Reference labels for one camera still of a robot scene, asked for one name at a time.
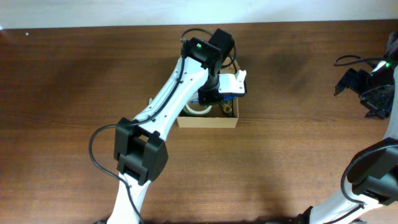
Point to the green tape roll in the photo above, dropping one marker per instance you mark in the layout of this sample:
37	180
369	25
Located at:
185	110

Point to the white masking tape roll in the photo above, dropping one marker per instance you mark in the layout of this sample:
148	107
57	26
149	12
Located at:
198	110

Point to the blue gel pen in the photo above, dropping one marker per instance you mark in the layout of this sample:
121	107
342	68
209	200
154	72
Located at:
225	98

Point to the cardboard box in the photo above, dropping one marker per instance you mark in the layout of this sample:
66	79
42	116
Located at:
214	121

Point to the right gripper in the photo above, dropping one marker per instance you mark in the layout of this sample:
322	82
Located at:
354	80

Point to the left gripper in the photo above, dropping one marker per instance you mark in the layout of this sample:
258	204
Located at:
208	96

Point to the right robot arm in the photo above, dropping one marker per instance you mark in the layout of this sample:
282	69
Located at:
370	180

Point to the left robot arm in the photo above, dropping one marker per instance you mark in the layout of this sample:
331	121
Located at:
139	144

